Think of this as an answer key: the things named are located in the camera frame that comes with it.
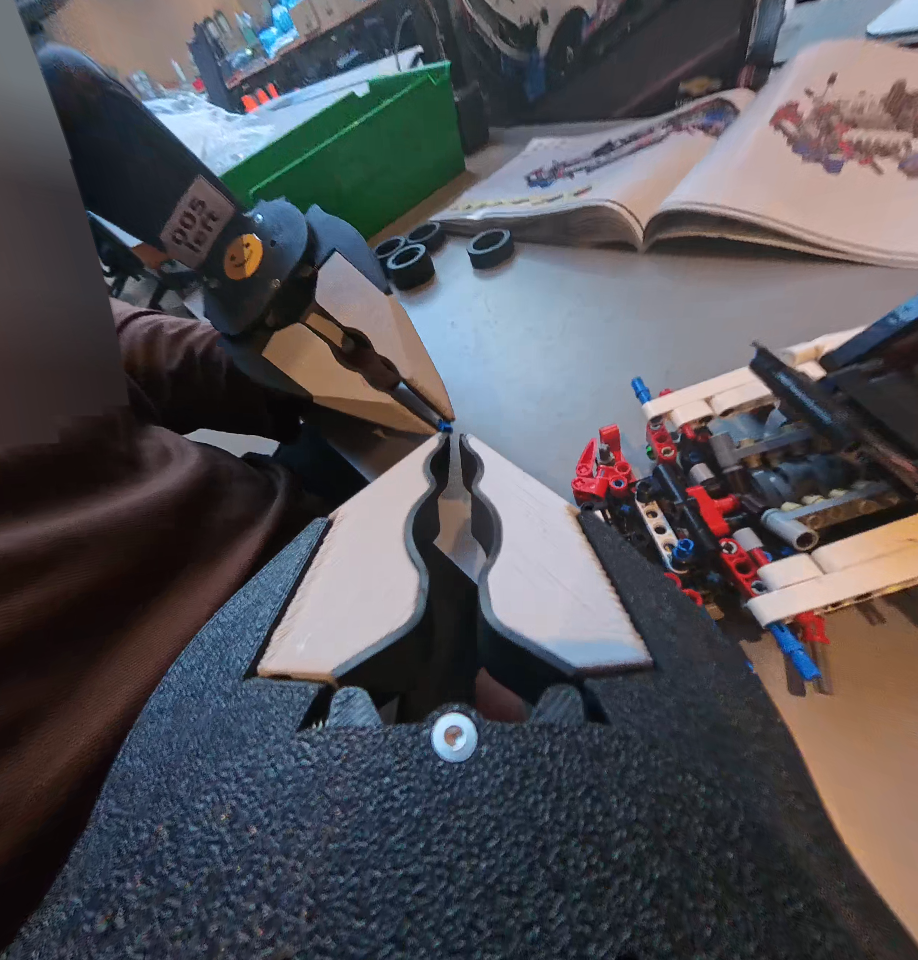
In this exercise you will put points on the person's left forearm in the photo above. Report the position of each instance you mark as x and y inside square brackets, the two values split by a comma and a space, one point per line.
[188, 375]

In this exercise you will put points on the toy brick race car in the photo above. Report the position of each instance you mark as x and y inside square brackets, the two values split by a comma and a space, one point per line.
[766, 487]

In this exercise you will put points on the black rubber tyre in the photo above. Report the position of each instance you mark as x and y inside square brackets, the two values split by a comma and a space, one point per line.
[380, 251]
[438, 238]
[421, 276]
[496, 256]

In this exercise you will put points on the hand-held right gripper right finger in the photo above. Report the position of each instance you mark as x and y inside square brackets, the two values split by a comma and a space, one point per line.
[556, 585]

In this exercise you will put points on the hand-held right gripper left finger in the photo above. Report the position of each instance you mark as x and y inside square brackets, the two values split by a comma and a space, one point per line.
[354, 585]

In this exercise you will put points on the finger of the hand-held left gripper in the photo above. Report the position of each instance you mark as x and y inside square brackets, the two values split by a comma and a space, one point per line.
[331, 382]
[376, 322]

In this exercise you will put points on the black car set box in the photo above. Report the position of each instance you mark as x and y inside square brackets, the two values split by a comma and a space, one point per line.
[616, 67]

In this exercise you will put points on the green plastic bin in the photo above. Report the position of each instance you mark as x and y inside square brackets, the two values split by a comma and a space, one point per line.
[354, 150]

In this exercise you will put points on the open instruction booklet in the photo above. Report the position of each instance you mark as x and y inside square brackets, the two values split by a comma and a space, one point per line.
[729, 187]

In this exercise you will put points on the person's brown hoodie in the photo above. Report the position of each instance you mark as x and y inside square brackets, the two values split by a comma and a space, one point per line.
[91, 600]

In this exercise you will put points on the crumpled clear plastic wrap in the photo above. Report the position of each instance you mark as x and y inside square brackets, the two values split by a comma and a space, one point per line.
[203, 127]

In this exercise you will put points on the cluttered background shelf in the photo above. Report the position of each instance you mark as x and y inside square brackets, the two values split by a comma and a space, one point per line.
[294, 37]

